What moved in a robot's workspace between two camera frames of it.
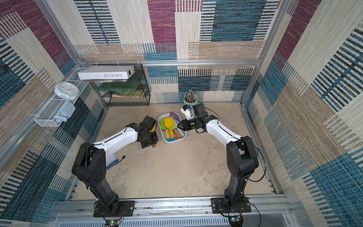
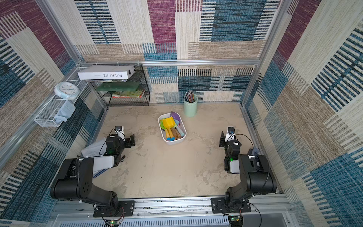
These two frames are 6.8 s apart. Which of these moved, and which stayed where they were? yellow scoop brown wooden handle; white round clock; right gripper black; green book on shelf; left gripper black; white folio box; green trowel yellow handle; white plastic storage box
Moved: right gripper black; left gripper black; yellow scoop brown wooden handle
Stayed: white folio box; green trowel yellow handle; white plastic storage box; white round clock; green book on shelf
